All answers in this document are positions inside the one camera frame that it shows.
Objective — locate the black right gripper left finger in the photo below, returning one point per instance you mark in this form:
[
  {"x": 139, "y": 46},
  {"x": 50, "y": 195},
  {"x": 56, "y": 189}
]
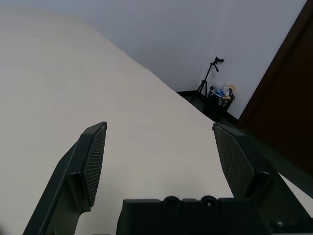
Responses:
[{"x": 73, "y": 171}]

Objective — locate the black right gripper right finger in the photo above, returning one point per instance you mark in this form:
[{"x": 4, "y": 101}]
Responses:
[{"x": 239, "y": 159}]

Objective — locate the black mesh waste bin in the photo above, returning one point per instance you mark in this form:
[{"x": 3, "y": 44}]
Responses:
[{"x": 217, "y": 106}]

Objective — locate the colourful packaging trash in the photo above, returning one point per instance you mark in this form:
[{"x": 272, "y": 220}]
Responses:
[{"x": 226, "y": 91}]

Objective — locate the dark brown door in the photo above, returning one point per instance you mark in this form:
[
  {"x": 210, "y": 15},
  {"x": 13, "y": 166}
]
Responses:
[{"x": 288, "y": 98}]

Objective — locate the black camera tripod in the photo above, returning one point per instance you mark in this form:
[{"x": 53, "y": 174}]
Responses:
[{"x": 216, "y": 64}]

